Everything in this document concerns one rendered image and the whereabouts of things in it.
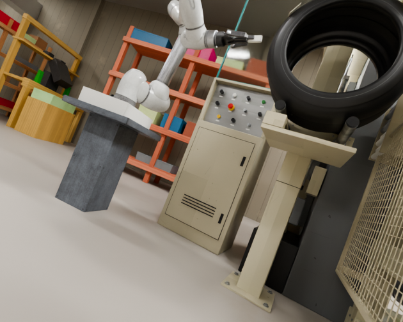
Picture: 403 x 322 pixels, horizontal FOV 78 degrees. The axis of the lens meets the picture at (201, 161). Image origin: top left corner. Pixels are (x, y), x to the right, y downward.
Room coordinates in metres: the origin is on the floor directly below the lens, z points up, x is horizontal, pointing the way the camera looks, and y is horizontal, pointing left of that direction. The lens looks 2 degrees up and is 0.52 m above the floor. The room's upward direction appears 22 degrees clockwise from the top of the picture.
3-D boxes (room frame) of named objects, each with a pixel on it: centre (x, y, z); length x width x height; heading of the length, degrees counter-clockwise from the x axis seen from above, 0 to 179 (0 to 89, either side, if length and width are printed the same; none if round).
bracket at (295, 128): (1.31, -0.49, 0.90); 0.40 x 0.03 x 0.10; 67
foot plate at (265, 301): (1.39, -0.50, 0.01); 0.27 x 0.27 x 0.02; 67
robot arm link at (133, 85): (1.75, 0.65, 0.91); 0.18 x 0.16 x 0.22; 130
